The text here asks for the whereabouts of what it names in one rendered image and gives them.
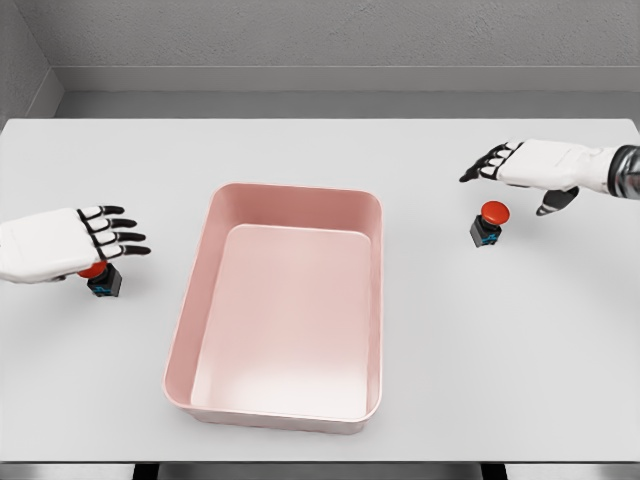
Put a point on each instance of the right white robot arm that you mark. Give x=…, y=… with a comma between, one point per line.
x=614, y=170

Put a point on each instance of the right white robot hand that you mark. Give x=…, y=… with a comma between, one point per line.
x=537, y=160

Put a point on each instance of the red button industrial switch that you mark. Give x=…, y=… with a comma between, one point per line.
x=488, y=222
x=104, y=281

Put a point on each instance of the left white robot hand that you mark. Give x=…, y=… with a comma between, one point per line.
x=55, y=239

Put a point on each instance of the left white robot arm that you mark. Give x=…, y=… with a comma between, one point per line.
x=7, y=252

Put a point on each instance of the pink plastic basket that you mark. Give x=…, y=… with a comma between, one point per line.
x=280, y=305

